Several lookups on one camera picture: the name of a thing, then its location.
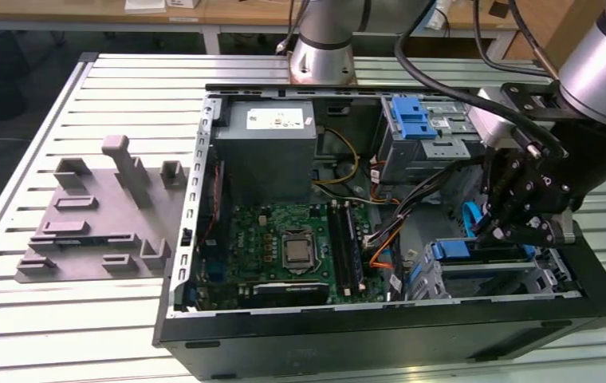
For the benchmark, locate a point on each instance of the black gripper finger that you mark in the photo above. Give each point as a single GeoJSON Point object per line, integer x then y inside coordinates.
{"type": "Point", "coordinates": [500, 183]}
{"type": "Point", "coordinates": [526, 231]}

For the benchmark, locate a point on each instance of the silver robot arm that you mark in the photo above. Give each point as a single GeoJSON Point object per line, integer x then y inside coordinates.
{"type": "Point", "coordinates": [318, 60]}

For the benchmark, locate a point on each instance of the metal optical drive cage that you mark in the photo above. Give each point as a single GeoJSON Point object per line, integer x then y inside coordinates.
{"type": "Point", "coordinates": [441, 153]}

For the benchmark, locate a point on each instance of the blue plastic drive latch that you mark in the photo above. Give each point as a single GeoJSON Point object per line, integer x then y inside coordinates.
{"type": "Point", "coordinates": [412, 119]}

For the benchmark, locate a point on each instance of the installed RAM stick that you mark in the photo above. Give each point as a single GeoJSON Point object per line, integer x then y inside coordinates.
{"type": "Point", "coordinates": [354, 247]}

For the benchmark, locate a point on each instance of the black RAM slot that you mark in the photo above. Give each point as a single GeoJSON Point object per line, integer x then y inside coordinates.
{"type": "Point", "coordinates": [338, 247]}

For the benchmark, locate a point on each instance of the brown wooden cabinet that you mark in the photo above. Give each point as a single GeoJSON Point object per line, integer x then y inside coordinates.
{"type": "Point", "coordinates": [569, 20]}

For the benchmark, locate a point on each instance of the silver CPU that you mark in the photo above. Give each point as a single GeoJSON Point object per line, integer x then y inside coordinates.
{"type": "Point", "coordinates": [296, 250]}

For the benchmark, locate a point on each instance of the clear plastic bag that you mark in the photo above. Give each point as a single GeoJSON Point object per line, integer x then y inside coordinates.
{"type": "Point", "coordinates": [441, 20]}

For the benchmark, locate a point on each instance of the CPU socket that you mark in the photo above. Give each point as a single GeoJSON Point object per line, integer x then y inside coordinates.
{"type": "Point", "coordinates": [297, 266]}

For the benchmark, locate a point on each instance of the grey power supply unit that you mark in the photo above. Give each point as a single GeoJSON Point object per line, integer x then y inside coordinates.
{"type": "Point", "coordinates": [260, 167]}

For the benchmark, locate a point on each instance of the green motherboard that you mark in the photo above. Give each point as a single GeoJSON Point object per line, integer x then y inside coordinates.
{"type": "Point", "coordinates": [260, 223]}

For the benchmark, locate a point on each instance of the black open PC case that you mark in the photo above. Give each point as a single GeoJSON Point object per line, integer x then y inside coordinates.
{"type": "Point", "coordinates": [334, 351]}

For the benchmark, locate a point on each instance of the black graphics card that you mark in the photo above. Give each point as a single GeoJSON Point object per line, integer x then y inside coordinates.
{"type": "Point", "coordinates": [286, 293]}

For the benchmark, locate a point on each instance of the wooden workbench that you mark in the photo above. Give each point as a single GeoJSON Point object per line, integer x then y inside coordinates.
{"type": "Point", "coordinates": [201, 18]}

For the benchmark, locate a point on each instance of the small white box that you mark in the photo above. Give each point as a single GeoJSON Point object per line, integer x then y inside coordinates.
{"type": "Point", "coordinates": [182, 3]}

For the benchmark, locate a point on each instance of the grey parts rack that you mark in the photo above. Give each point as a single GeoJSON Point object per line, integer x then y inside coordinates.
{"type": "Point", "coordinates": [101, 207]}

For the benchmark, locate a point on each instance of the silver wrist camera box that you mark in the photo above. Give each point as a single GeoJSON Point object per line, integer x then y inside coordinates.
{"type": "Point", "coordinates": [494, 123]}

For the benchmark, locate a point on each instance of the black camera bracket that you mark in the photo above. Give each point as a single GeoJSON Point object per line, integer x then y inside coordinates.
{"type": "Point", "coordinates": [526, 99]}

